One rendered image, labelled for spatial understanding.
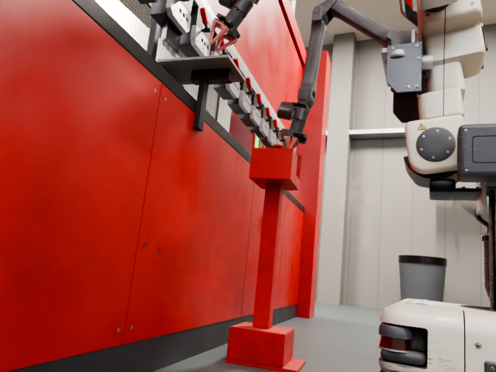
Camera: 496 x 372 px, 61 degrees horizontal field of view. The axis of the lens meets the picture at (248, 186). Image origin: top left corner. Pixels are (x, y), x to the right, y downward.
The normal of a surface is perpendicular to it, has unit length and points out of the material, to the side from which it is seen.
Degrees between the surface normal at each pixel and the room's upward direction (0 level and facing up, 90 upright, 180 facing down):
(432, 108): 90
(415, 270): 95
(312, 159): 90
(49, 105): 90
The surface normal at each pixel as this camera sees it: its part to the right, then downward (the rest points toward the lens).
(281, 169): -0.27, -0.22
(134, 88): 0.95, 0.04
